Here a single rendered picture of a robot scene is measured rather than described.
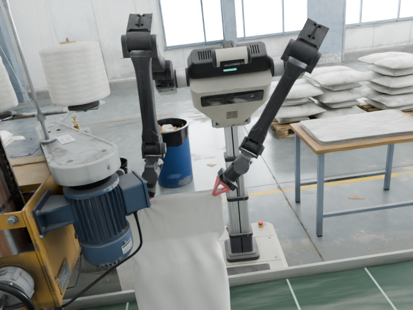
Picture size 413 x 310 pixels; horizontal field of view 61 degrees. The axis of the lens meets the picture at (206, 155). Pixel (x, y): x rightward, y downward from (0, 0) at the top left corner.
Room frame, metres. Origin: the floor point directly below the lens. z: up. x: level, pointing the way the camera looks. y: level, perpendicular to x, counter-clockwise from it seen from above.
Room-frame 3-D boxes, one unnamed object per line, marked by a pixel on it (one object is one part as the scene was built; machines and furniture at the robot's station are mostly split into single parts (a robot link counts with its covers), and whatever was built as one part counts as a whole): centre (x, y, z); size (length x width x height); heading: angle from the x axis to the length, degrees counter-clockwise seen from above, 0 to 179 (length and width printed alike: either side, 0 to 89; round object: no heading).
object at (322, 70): (4.96, -1.87, 0.69); 0.66 x 0.42 x 0.13; 89
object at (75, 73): (1.02, 0.34, 1.61); 0.17 x 0.17 x 0.17
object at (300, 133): (2.50, -1.21, 0.38); 0.95 x 0.62 x 0.75; 92
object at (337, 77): (4.54, -1.88, 0.68); 0.66 x 0.42 x 0.13; 90
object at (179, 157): (3.49, 0.37, 0.32); 0.51 x 0.48 x 0.65; 2
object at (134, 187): (0.92, 0.23, 1.25); 0.10 x 0.08 x 0.12; 27
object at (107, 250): (0.87, 0.33, 1.21); 0.15 x 0.15 x 0.25
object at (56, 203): (0.83, 0.41, 1.27); 0.12 x 0.09 x 0.09; 2
